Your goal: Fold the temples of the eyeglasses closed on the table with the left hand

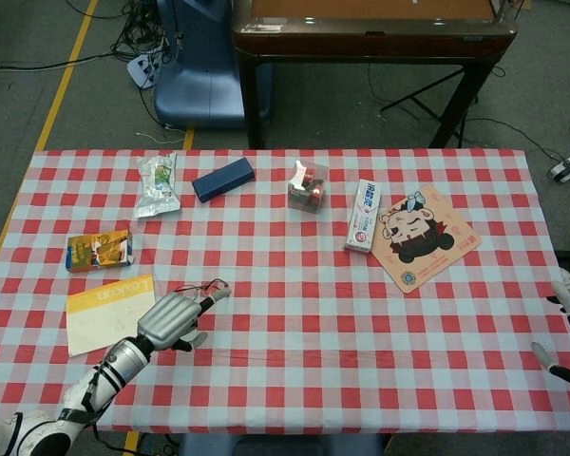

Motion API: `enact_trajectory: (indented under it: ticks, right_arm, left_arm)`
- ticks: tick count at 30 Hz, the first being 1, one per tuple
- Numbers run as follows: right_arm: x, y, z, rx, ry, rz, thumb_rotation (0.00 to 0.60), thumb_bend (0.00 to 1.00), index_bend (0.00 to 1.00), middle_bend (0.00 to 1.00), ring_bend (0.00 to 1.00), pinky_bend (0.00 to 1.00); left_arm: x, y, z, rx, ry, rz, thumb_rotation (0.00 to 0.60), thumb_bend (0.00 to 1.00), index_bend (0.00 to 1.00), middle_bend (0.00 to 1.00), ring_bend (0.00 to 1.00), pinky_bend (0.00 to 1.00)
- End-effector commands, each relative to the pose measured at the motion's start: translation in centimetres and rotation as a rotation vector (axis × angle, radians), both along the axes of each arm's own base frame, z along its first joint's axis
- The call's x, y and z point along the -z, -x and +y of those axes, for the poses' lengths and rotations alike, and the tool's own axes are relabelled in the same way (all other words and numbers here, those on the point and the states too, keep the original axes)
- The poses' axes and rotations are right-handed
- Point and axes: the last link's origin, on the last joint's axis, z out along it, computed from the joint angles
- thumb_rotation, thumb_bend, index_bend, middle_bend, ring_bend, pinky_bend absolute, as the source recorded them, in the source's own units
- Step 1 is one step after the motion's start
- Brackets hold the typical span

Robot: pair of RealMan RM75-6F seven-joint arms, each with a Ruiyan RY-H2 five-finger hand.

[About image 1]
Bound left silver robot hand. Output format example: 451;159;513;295
136;283;233;352

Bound thin black eyeglasses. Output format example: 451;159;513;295
173;278;232;305

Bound navy blue glasses case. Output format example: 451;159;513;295
191;157;257;204

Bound yellow white Lexicon book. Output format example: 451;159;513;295
66;273;156;358

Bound orange blue carton box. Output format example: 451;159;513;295
66;229;136;274

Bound dark blue seat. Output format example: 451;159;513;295
178;432;384;456

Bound red white checkered tablecloth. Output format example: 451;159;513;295
0;147;570;436

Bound white grey power strip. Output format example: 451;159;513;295
546;149;570;183

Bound clear plastic cube box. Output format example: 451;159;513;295
286;160;330;215

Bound cartoon girl mouse pad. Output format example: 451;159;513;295
370;184;484;295

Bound white toothpaste box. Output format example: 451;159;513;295
343;178;384;254

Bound blue plastic chair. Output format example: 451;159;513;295
153;0;273;129

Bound white power strip with plugs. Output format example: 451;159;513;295
125;51;162;90

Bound brown mahjong table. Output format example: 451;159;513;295
231;0;519;150

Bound thin white floor cable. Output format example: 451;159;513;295
136;123;187;145

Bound long black floor cable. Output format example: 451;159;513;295
0;50;139;72

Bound black cable bundle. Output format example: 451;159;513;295
66;0;186;66

